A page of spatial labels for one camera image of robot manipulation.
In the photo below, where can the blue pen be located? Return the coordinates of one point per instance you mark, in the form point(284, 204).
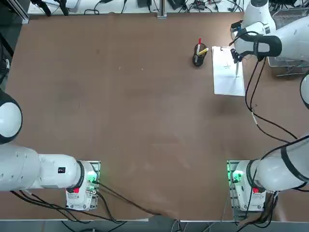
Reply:
point(236, 70)

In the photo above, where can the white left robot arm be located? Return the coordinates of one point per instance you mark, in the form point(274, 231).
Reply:
point(48, 169)

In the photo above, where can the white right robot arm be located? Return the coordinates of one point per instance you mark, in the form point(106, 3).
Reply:
point(277, 169)

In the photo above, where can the white A4 paper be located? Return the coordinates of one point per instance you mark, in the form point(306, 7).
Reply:
point(227, 84)

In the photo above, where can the black mesh pen holder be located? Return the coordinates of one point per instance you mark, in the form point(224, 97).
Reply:
point(199, 61)

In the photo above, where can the red capped pen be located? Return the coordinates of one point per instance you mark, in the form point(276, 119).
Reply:
point(199, 41)

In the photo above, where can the white clipboard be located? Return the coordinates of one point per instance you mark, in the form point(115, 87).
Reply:
point(213, 48)

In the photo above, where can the yellow marker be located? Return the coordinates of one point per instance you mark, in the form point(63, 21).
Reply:
point(204, 51)

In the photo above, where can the silver mesh letter tray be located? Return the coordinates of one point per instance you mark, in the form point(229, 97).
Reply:
point(287, 66)

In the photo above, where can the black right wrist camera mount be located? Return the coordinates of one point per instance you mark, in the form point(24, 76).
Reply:
point(236, 24)

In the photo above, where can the aluminium profile post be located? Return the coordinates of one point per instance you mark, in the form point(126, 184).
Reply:
point(162, 9)

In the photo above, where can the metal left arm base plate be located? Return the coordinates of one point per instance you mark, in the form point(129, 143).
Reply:
point(95, 203)

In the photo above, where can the aluminium frame rail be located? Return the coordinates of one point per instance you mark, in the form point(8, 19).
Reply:
point(23, 17)

